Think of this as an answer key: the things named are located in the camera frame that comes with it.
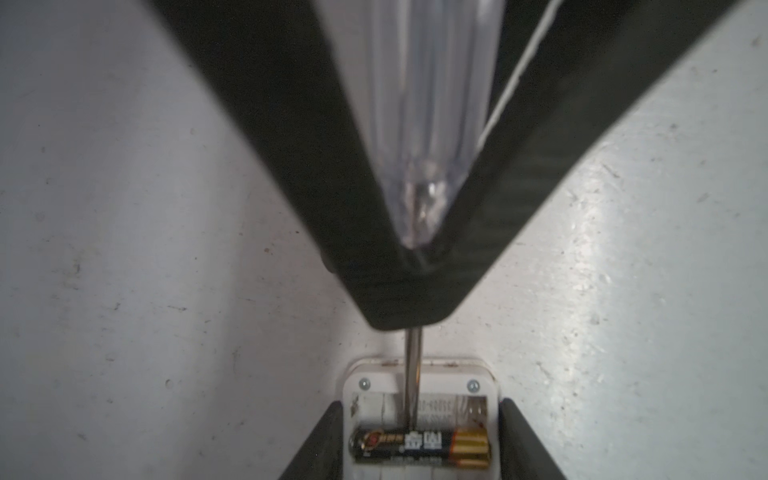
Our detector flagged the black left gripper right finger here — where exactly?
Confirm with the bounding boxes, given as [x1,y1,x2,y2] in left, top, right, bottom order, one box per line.
[499,398,566,480]

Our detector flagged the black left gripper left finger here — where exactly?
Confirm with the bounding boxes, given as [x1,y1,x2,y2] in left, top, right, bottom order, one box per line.
[279,400,344,480]

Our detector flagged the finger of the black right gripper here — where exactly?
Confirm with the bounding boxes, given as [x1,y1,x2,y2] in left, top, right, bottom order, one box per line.
[413,1,731,327]
[152,1,420,331]

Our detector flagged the white TCL remote control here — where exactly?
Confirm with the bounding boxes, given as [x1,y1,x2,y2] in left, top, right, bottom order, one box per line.
[342,358,501,479]

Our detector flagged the black gold battery upper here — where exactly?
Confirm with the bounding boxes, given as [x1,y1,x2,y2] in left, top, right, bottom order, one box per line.
[349,428,492,470]

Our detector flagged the clear handle screwdriver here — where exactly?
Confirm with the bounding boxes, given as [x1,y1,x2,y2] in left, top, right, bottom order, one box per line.
[311,0,508,433]

